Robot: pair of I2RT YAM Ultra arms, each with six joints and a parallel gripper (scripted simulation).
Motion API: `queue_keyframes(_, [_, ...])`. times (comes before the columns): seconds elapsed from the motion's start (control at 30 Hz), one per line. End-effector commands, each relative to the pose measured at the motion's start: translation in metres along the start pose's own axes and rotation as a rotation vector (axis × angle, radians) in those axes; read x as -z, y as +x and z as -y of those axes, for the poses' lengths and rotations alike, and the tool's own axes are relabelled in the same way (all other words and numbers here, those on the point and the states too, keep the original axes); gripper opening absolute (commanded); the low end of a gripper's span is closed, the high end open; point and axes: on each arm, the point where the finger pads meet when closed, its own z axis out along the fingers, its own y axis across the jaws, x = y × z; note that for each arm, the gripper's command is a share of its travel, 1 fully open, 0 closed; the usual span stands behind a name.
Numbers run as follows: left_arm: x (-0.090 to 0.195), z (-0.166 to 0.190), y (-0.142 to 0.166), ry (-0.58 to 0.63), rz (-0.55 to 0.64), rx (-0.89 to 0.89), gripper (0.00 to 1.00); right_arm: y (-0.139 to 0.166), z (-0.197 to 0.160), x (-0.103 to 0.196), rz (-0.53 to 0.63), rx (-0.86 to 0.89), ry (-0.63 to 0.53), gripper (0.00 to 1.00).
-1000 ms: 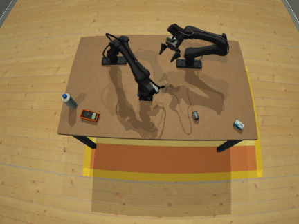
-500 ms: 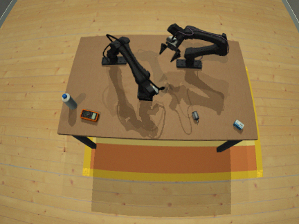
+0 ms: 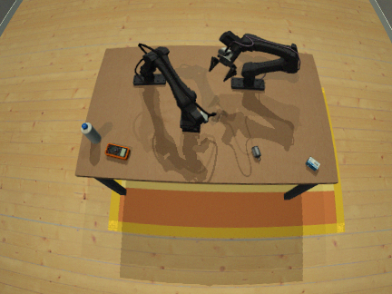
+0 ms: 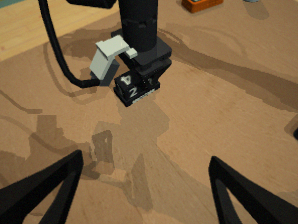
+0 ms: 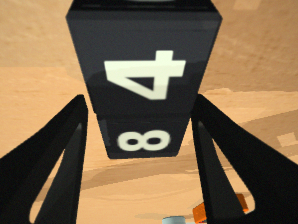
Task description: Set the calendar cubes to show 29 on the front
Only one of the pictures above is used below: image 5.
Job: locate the grey bottle with blue cap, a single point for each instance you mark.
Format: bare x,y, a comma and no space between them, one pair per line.
174,220

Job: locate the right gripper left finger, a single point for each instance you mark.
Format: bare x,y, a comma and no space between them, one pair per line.
25,169

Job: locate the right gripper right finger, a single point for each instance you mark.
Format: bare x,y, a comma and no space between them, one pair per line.
270,177

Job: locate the black cube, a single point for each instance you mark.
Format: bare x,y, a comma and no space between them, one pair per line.
131,136
143,56

